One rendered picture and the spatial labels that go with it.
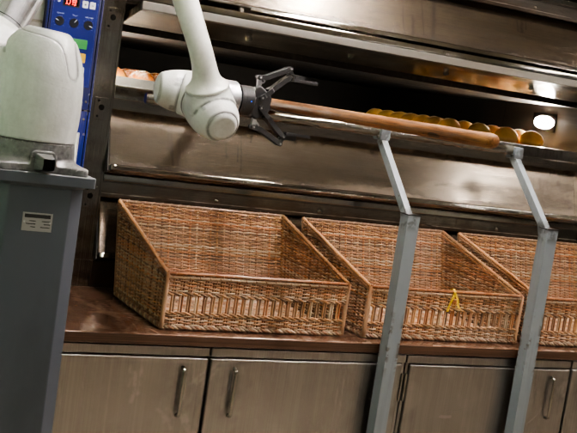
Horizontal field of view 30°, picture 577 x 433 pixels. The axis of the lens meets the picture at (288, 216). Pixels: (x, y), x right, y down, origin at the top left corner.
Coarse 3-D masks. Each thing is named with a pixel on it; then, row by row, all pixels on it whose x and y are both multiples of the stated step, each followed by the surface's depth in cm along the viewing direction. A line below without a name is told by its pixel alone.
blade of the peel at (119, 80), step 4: (116, 76) 356; (120, 76) 357; (124, 76) 358; (116, 80) 357; (120, 80) 357; (124, 80) 358; (128, 80) 358; (132, 80) 359; (136, 80) 360; (140, 80) 360; (144, 80) 361; (120, 84) 358; (124, 84) 358; (128, 84) 359; (132, 84) 359; (136, 84) 360; (140, 84) 361; (144, 84) 361; (148, 84) 362; (152, 84) 362; (152, 88) 363
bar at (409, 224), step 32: (352, 128) 306; (384, 160) 308; (512, 160) 332; (416, 224) 293; (544, 224) 316; (544, 256) 314; (544, 288) 316; (384, 320) 298; (384, 352) 297; (384, 384) 297; (384, 416) 299; (512, 416) 320
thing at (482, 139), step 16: (288, 112) 286; (304, 112) 276; (320, 112) 268; (336, 112) 261; (352, 112) 255; (384, 128) 241; (400, 128) 235; (416, 128) 229; (432, 128) 224; (448, 128) 219; (480, 144) 209; (496, 144) 207
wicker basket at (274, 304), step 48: (144, 240) 292; (192, 240) 324; (240, 240) 332; (288, 240) 334; (144, 288) 290; (192, 288) 279; (240, 288) 330; (288, 288) 292; (336, 288) 298; (336, 336) 301
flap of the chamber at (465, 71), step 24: (144, 24) 315; (168, 24) 313; (216, 24) 310; (240, 24) 311; (264, 24) 314; (264, 48) 336; (288, 48) 334; (312, 48) 332; (336, 48) 330; (360, 48) 329; (384, 48) 332; (408, 72) 358; (432, 72) 356; (456, 72) 354; (480, 72) 352; (504, 72) 352; (528, 72) 357; (552, 96) 383; (576, 96) 381
